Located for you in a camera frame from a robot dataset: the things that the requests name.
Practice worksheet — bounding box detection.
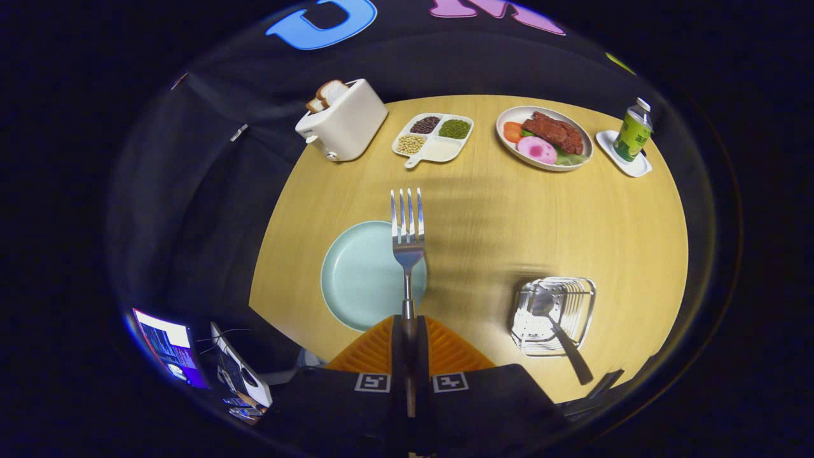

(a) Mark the metal wire basket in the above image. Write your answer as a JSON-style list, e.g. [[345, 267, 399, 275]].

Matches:
[[509, 276, 597, 357]]

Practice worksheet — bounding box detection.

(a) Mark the metal spoon dark handle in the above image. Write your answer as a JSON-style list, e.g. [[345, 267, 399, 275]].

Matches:
[[529, 288, 595, 386]]

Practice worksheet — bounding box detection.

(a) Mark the white divided dish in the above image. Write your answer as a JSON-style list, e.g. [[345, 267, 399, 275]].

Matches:
[[392, 113, 475, 169]]

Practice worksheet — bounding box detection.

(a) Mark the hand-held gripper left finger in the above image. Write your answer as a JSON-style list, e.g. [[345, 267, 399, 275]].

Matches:
[[264, 314, 409, 456]]

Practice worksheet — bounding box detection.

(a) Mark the metal fork wooden handle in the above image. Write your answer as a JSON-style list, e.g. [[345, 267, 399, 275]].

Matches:
[[389, 187, 427, 420]]

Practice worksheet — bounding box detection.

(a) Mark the large bread slice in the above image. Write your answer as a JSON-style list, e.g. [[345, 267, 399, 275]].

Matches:
[[316, 80, 350, 108]]

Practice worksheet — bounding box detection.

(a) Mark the white toaster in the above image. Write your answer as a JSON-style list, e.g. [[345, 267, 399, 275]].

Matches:
[[295, 78, 389, 162]]

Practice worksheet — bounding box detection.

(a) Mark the light green plate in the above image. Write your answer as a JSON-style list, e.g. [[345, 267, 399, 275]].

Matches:
[[320, 220, 428, 333]]

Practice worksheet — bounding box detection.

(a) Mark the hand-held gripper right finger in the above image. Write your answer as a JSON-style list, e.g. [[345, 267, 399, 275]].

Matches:
[[417, 314, 568, 456]]

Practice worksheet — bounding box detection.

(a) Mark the beige food plate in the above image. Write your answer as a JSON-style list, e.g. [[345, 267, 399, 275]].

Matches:
[[495, 106, 594, 172]]

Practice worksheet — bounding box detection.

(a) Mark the white monitor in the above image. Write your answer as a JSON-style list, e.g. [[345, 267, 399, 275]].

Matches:
[[210, 321, 274, 408]]

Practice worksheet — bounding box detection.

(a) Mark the lit laptop screen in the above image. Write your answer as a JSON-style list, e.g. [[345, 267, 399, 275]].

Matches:
[[132, 309, 210, 390]]

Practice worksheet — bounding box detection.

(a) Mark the pink radish slice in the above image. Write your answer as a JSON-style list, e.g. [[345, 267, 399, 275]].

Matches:
[[516, 135, 558, 165]]

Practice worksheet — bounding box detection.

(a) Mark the white square coaster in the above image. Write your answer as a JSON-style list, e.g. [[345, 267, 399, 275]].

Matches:
[[596, 130, 653, 178]]

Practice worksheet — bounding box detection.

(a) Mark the green label bottle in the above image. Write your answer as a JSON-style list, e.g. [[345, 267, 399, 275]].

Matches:
[[612, 97, 654, 163]]

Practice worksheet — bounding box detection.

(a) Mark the brown steak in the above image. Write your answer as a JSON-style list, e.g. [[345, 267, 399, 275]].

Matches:
[[521, 111, 584, 155]]

